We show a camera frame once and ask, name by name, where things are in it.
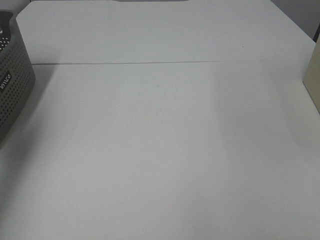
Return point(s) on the grey perforated plastic basket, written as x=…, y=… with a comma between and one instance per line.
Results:
x=17, y=77

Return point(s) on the beige box at right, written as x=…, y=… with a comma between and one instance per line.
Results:
x=311, y=78

